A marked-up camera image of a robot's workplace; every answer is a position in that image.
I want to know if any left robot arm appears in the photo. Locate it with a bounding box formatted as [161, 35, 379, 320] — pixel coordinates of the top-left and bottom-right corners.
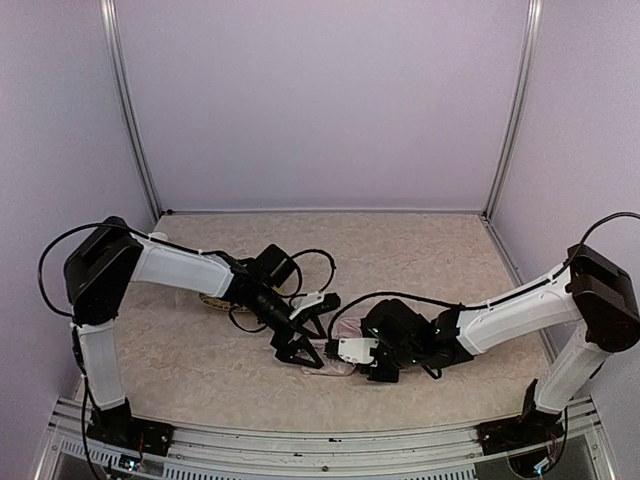
[114, 214, 351, 432]

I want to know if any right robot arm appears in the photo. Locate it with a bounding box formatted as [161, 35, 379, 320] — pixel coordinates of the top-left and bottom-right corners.
[325, 240, 639, 436]

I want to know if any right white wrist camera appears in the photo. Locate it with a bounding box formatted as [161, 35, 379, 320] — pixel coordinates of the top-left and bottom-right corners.
[338, 337, 379, 365]

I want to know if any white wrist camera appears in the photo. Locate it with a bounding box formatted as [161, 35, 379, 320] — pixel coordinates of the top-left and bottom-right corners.
[289, 291, 325, 320]
[338, 337, 379, 365]

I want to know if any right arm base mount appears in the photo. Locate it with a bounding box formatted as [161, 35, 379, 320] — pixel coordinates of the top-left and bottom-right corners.
[477, 417, 565, 456]

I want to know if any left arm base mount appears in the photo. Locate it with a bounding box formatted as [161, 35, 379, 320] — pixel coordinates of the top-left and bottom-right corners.
[87, 417, 175, 457]

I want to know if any woven bamboo tray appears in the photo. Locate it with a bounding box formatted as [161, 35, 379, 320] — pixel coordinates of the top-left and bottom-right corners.
[198, 293, 249, 313]

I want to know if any right aluminium corner post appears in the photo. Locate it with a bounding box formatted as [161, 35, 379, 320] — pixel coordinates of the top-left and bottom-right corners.
[482, 0, 544, 224]

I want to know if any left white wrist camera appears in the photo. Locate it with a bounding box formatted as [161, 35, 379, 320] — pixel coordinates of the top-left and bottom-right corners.
[289, 291, 325, 320]

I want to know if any aluminium corner post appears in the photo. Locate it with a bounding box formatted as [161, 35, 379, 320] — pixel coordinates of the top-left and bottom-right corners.
[482, 0, 544, 224]
[99, 0, 163, 221]

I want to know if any left aluminium corner post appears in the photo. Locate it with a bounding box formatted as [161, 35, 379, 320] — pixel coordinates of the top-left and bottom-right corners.
[99, 0, 163, 221]

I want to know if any pink and black umbrella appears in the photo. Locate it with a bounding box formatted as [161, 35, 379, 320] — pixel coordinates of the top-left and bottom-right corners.
[301, 317, 363, 377]

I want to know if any aluminium front rail frame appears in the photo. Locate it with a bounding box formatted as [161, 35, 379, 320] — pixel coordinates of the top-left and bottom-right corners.
[28, 398, 616, 479]

